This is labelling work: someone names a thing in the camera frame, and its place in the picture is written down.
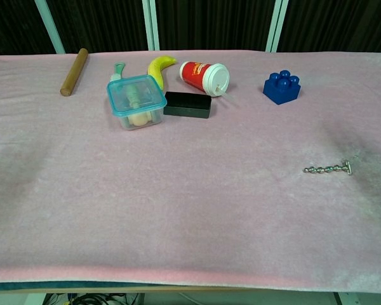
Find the blue building block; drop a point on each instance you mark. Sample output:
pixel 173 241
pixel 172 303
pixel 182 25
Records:
pixel 282 87

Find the slanted pale teal frame post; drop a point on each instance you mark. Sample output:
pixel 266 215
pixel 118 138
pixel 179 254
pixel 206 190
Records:
pixel 50 27

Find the brown wooden rolling pin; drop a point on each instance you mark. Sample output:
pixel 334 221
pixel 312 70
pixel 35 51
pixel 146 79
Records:
pixel 74 71

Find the red paper cup white lid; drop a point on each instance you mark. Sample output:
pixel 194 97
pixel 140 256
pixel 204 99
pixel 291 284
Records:
pixel 200 76

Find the wide pale teal frame post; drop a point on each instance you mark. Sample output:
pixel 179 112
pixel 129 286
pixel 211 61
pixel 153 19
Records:
pixel 277 25

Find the double pale teal frame post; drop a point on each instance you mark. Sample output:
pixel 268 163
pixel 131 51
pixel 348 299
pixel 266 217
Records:
pixel 150 23

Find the clear container with blue lid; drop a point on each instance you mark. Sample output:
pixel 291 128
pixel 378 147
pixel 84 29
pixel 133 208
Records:
pixel 136 105

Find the yellow banana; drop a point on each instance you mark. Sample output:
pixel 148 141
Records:
pixel 157 68

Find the pink table cloth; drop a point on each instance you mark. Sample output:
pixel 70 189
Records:
pixel 146 206

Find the black rectangular tray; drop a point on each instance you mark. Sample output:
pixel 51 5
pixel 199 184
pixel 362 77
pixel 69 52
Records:
pixel 187 105

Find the beige item inside container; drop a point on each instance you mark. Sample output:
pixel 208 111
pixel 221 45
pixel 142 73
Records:
pixel 141 119

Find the clear drinking straw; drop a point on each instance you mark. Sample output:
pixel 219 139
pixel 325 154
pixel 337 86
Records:
pixel 228 96

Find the pale green item inside container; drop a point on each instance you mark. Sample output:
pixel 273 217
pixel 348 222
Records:
pixel 133 95

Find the silver magnetic ball chain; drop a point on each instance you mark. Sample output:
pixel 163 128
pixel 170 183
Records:
pixel 327 168

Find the dark pleated curtain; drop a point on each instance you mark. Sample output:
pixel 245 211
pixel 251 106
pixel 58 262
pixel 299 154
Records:
pixel 209 22

